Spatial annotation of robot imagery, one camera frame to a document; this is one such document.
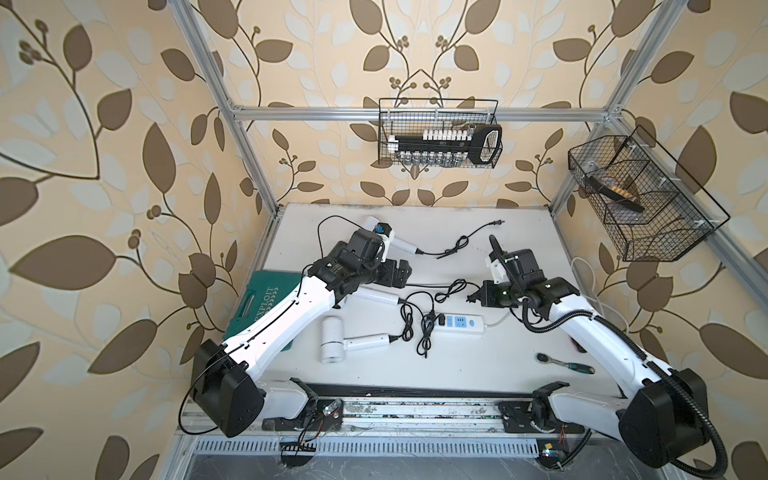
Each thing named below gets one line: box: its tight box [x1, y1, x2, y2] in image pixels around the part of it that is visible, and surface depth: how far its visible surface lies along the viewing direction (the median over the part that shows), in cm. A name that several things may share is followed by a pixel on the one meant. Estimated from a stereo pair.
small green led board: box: [322, 401, 340, 417], surface depth 75 cm
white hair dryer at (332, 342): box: [320, 315, 391, 364], surface depth 85 cm
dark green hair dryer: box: [466, 280, 503, 307], surface depth 74 cm
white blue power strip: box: [434, 313, 484, 333], surface depth 89 cm
